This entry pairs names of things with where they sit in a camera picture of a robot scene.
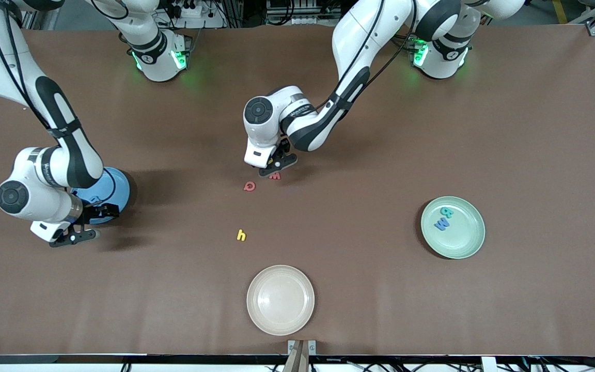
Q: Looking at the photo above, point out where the blue round plate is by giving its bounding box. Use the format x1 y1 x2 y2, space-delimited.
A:
70 166 131 225

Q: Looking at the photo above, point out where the small white power strip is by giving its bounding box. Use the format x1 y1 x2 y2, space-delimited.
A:
265 13 312 26

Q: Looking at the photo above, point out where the large white power strip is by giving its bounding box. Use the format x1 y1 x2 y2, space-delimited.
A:
166 0 226 29

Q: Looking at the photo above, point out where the beige round plate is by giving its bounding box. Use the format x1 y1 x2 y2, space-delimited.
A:
246 265 315 336

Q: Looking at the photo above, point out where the pale green round plate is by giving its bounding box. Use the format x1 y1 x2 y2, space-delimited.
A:
420 196 486 259

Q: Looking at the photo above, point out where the brown table cover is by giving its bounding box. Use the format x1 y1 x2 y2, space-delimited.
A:
0 25 595 357

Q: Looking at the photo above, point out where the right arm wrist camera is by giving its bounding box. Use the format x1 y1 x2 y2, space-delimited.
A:
49 227 101 248

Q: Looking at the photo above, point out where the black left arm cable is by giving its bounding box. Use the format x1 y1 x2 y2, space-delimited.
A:
322 0 417 112

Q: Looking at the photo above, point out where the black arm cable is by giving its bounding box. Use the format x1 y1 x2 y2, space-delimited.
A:
0 0 55 135
322 0 417 112

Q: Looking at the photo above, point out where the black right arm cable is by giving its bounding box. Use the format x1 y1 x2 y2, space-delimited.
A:
0 0 55 135

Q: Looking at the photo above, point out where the metal bracket on table edge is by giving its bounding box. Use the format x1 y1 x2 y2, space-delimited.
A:
288 339 317 357

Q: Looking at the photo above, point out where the beige camera pole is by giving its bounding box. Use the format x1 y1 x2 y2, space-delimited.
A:
283 341 310 372

